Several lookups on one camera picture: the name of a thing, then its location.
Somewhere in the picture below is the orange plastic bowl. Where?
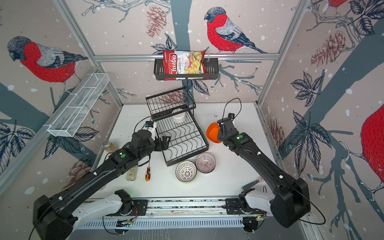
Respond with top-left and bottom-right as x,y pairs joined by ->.
206,123 -> 222,144

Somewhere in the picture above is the white ceramic bowl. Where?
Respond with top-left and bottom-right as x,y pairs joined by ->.
172,112 -> 187,124

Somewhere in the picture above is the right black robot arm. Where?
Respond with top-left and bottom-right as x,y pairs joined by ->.
218,118 -> 311,228

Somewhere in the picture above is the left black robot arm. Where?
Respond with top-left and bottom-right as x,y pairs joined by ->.
33,130 -> 171,240

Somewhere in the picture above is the white patterned bowl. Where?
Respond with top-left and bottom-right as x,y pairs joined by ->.
176,161 -> 197,184

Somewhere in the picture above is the small clear bottle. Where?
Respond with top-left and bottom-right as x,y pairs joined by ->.
126,166 -> 138,182

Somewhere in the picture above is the glass jar with lid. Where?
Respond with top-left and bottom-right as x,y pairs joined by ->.
103,140 -> 118,153

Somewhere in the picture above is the red cassava chips bag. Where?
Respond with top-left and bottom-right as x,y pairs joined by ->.
163,50 -> 207,75

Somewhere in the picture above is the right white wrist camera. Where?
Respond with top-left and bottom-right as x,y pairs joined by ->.
228,113 -> 236,121

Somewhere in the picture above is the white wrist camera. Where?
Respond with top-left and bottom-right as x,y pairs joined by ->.
144,121 -> 157,140
228,113 -> 236,121

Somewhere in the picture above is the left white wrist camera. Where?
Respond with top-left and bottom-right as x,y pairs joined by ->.
144,121 -> 157,140

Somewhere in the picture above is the orange handled screwdriver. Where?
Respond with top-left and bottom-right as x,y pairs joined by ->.
145,161 -> 151,182

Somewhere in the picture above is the black wire dish rack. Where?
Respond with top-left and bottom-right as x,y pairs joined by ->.
146,88 -> 209,167

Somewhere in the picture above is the pink handled brush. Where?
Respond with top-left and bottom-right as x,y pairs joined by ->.
249,177 -> 264,187

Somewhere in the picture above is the black wall basket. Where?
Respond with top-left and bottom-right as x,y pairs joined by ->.
154,58 -> 219,81

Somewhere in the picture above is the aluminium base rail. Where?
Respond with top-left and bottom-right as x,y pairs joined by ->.
77,194 -> 310,230

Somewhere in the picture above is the white mesh wall shelf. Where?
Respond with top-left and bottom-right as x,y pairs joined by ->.
48,73 -> 110,137

